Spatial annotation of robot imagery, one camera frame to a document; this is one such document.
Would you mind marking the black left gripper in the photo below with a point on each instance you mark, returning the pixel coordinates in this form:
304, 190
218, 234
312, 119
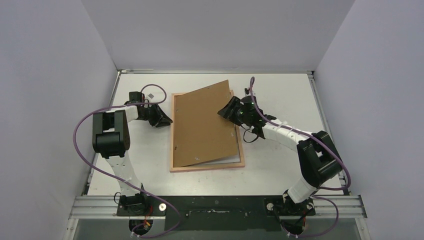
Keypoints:
160, 119

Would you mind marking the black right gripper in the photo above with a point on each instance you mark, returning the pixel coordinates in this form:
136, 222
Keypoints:
234, 110

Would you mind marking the brown cardboard backing board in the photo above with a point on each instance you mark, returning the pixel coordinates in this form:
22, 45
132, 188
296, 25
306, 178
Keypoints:
200, 134

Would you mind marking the landscape photo print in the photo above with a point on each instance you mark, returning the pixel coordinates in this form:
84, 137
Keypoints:
224, 160

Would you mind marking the pink wooden picture frame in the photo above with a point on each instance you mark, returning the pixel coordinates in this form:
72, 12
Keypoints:
207, 167

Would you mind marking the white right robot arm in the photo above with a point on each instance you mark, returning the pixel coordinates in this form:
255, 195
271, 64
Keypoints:
316, 151

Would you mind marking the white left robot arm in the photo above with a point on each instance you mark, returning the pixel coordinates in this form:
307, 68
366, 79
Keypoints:
111, 139

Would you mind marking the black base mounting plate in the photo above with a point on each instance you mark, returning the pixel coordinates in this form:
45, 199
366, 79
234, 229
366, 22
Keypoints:
216, 213

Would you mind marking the aluminium front rail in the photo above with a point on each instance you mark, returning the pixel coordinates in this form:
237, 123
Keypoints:
104, 207

